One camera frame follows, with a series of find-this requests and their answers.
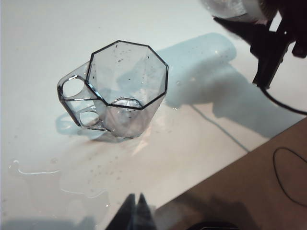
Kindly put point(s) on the Nongfu Spring mineral water bottle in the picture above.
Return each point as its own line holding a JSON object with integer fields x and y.
{"x": 230, "y": 8}

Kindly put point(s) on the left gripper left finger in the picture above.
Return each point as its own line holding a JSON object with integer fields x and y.
{"x": 124, "y": 215}

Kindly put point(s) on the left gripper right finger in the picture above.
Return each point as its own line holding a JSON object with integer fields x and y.
{"x": 145, "y": 215}

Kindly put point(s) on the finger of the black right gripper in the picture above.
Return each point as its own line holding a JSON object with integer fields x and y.
{"x": 249, "y": 31}

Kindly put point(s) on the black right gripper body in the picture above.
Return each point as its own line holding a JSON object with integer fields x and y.
{"x": 271, "y": 55}

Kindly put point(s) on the transparent grey plastic mug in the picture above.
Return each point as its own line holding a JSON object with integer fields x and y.
{"x": 124, "y": 124}

